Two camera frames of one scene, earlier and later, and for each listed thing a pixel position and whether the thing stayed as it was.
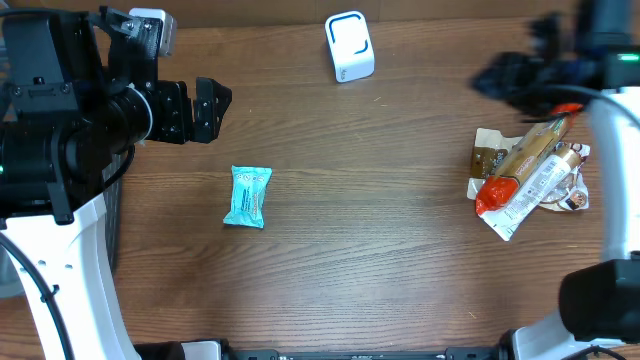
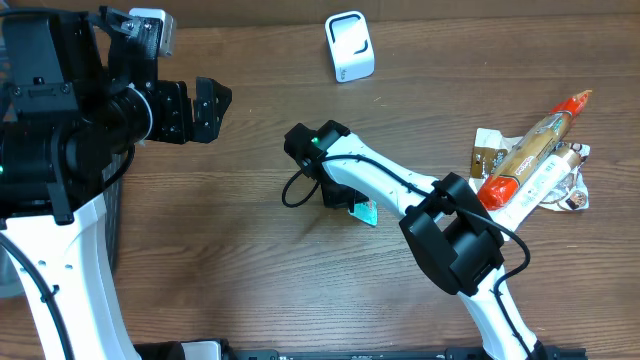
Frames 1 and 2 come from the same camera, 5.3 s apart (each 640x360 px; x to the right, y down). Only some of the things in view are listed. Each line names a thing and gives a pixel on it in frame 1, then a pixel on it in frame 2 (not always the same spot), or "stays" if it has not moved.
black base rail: [488, 353] stays
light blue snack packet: [248, 196] to [366, 212]
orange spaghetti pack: [534, 147] stays
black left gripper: [209, 113] stays
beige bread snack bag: [489, 151] stays
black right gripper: [496, 81] to [337, 200]
